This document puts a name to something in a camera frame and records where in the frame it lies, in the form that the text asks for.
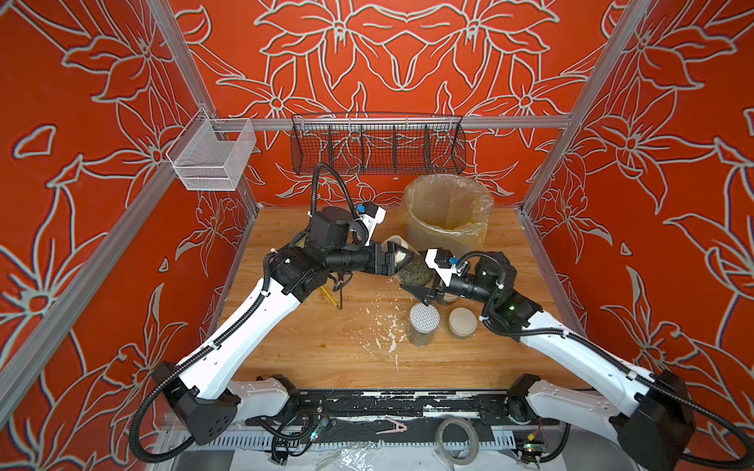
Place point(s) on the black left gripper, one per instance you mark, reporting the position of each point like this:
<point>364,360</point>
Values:
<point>378,268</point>

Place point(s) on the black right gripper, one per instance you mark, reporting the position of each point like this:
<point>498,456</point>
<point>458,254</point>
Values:
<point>433,292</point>

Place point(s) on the clear jar with tea leaves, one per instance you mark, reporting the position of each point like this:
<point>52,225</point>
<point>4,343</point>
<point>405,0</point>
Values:
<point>417,273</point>

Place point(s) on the beige jar lid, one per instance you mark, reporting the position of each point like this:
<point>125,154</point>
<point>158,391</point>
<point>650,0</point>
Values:
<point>402,250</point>

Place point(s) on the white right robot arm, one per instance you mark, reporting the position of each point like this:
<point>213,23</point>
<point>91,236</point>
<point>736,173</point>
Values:
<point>649,416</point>

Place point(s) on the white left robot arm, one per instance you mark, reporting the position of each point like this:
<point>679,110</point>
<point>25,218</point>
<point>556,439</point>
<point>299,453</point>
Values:
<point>335,244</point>

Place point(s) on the jar with foil seal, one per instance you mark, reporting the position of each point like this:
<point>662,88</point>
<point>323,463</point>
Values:
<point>424,321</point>

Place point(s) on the silver mesh waste bin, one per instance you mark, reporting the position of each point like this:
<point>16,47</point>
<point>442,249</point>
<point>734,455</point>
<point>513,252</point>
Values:
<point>423,236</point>

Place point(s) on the beige lidded jar near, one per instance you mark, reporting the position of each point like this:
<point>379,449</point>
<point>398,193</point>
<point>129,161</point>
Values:
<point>462,323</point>

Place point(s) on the yellow plastic bin liner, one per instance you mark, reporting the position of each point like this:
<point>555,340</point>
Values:
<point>449,201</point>

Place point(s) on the yellow pencil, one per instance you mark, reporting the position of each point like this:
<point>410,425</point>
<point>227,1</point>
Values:
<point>330,297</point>

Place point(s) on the red clip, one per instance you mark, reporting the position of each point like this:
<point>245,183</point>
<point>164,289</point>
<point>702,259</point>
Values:
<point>397,427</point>

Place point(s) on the clear tape roll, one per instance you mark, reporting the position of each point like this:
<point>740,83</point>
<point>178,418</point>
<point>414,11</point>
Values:
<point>456,443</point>

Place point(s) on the crumpled clear plastic film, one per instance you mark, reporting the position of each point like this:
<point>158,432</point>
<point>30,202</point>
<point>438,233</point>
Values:
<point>357,458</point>

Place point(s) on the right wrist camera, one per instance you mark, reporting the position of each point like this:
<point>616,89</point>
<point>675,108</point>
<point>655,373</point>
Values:
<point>442,263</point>

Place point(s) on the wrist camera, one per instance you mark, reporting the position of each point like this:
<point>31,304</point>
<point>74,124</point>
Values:
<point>442,263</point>
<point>370,215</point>

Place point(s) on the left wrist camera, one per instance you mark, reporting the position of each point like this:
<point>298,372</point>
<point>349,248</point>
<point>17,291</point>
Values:
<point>370,215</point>

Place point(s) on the black wire wall basket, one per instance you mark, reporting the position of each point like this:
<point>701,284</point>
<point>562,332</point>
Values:
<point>378,144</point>

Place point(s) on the white cable duct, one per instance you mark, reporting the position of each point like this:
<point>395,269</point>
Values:
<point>490,439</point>

